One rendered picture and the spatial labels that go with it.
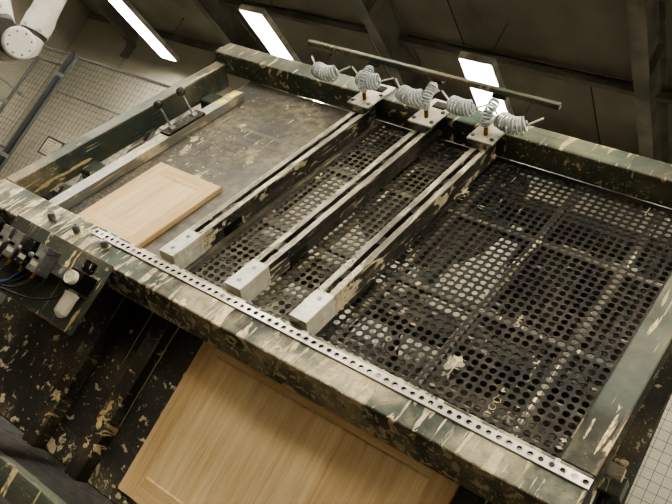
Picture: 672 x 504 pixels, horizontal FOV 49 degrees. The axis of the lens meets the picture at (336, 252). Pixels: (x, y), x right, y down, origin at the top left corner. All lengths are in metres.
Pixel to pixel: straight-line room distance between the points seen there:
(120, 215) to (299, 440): 1.01
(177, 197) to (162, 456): 0.88
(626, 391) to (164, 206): 1.57
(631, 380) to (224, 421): 1.12
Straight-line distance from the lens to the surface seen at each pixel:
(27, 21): 2.01
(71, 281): 2.30
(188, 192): 2.65
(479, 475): 1.74
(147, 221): 2.56
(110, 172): 2.82
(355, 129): 2.85
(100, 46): 12.10
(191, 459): 2.29
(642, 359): 2.00
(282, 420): 2.17
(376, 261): 2.19
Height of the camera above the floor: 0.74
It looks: 11 degrees up
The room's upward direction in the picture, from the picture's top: 30 degrees clockwise
